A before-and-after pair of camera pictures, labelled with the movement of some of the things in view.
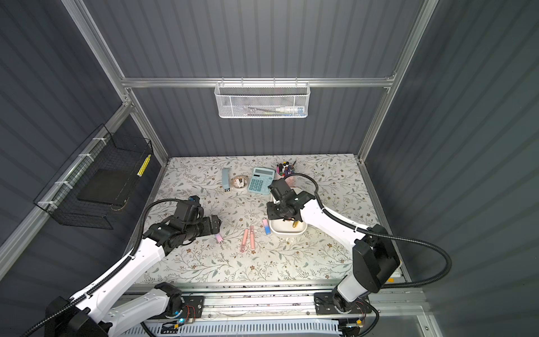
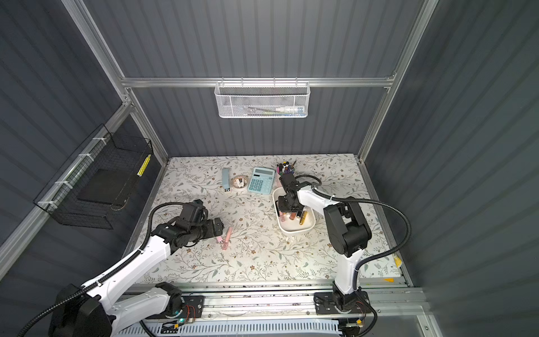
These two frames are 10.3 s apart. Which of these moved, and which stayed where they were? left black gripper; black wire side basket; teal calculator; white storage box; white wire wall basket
Moved: white storage box
Stayed: white wire wall basket; left black gripper; black wire side basket; teal calculator
